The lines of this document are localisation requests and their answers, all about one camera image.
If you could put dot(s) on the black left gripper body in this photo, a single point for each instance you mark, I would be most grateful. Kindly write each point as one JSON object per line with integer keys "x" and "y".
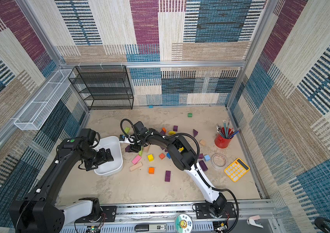
{"x": 101, "y": 157}

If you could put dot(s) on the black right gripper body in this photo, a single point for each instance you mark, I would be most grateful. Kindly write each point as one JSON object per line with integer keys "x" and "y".
{"x": 135, "y": 141}

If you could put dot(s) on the purple rectangular block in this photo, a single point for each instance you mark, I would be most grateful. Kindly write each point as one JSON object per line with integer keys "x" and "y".
{"x": 167, "y": 176}

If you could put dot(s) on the purple triangle block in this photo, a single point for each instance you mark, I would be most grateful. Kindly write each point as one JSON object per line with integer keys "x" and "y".
{"x": 195, "y": 133}

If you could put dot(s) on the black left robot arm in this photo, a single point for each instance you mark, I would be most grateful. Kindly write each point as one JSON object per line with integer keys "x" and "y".
{"x": 37, "y": 212}

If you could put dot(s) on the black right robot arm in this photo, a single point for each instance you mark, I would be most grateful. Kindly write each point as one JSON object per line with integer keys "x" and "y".
{"x": 184, "y": 151}

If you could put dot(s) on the pink rectangular block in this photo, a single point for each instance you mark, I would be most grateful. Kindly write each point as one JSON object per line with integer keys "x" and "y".
{"x": 136, "y": 159}

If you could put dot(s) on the yellow cube block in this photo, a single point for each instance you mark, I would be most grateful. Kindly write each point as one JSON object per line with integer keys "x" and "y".
{"x": 150, "y": 158}

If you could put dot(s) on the long natural wood block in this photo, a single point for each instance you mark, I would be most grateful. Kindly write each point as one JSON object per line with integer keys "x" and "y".
{"x": 136, "y": 166}

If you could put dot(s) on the light green rectangular block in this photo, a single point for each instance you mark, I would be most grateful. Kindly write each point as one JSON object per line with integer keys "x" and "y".
{"x": 127, "y": 130}

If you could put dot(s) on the orange cube block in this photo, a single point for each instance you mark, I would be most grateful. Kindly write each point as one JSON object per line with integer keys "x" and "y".
{"x": 151, "y": 170}

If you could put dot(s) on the red-orange small cube block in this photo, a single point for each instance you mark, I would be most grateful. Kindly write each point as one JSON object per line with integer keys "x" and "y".
{"x": 162, "y": 156}

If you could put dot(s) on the purple cylinder block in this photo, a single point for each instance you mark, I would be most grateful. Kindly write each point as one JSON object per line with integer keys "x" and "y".
{"x": 203, "y": 165}

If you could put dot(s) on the light blue cube block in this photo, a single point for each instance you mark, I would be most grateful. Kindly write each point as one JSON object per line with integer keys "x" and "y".
{"x": 207, "y": 158}

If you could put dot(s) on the clear tape roll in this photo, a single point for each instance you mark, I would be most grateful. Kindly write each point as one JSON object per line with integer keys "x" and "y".
{"x": 219, "y": 161}

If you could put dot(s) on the red pen holder cup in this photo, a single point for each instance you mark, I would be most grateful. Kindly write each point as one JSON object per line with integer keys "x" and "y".
{"x": 225, "y": 134}

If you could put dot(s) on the round green logo sticker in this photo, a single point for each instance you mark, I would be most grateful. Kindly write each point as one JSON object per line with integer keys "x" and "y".
{"x": 183, "y": 224}

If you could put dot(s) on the yellow calculator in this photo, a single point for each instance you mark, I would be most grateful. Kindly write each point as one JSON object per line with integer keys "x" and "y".
{"x": 236, "y": 170}

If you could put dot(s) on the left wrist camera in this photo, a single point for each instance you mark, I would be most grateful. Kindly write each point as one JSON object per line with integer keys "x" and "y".
{"x": 126, "y": 139}

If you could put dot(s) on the black wire shelf rack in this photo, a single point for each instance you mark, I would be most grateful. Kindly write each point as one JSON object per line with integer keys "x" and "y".
{"x": 103, "y": 87}

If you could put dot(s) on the white wire mesh basket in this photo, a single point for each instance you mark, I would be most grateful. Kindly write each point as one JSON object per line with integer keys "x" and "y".
{"x": 36, "y": 113}

